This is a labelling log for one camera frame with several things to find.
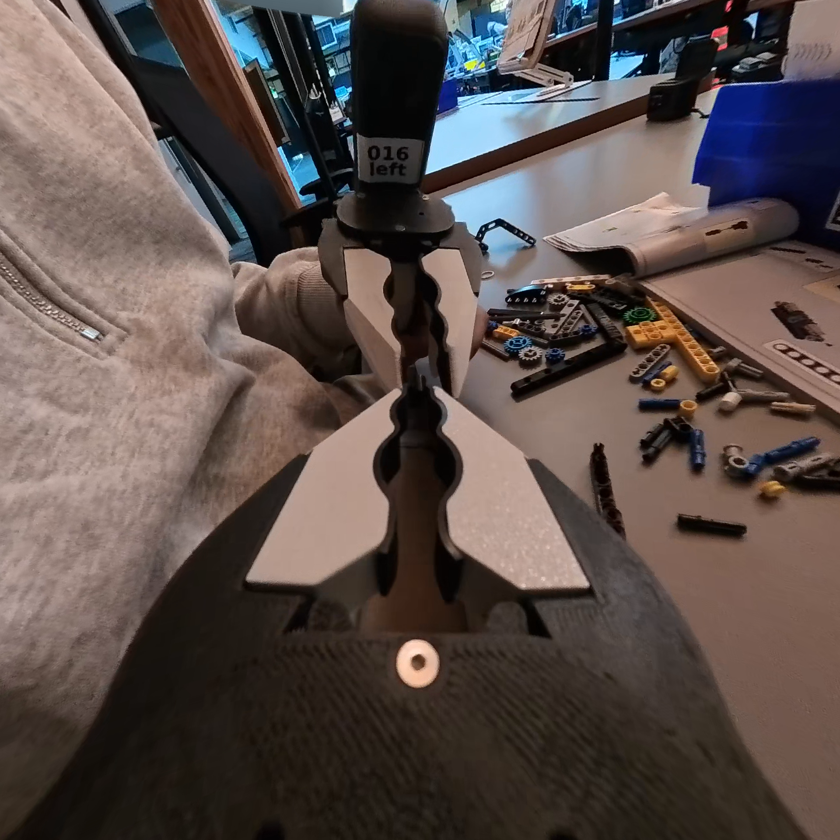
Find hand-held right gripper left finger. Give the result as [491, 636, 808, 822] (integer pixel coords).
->
[245, 387, 413, 598]

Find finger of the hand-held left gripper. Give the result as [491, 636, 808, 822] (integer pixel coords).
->
[320, 222, 403, 389]
[422, 222, 488, 396]

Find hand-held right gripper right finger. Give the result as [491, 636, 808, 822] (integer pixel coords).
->
[425, 386, 593, 601]

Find person's left forearm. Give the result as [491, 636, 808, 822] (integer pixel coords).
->
[231, 246, 395, 409]

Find thin black angled lego beam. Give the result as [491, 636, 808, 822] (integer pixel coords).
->
[474, 218, 537, 256]

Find dark grey lego beam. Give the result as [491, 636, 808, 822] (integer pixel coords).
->
[548, 304, 599, 349]

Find long black lego beam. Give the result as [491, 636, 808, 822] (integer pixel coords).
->
[511, 341, 627, 399]

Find long yellow lego beam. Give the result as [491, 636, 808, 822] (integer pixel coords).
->
[646, 297, 721, 386]

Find scattered small lego pins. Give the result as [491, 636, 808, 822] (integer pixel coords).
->
[640, 357, 840, 501]

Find person's left hand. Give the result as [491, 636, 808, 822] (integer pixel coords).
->
[398, 311, 432, 366]

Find cardboard sheet on white stand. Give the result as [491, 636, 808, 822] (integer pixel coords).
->
[497, 0, 577, 90]

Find grey table with wooden edge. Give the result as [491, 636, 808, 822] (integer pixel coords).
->
[423, 71, 723, 194]

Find black office chair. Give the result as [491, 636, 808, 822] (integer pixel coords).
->
[85, 0, 290, 265]

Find folded instruction booklet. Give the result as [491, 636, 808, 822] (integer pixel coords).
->
[543, 192, 799, 278]

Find person's grey hoodie torso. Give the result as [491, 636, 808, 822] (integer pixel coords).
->
[0, 0, 395, 837]

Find black box device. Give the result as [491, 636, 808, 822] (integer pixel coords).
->
[646, 36, 718, 123]

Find open grey instruction booklet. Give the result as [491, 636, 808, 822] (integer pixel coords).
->
[640, 248, 840, 424]

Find large blue storage bin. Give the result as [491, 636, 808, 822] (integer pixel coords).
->
[692, 75, 840, 232]

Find white printed instruction sheet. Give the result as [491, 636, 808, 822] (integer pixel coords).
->
[784, 0, 840, 83]

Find wooden post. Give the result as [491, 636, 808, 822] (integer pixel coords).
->
[153, 0, 304, 245]

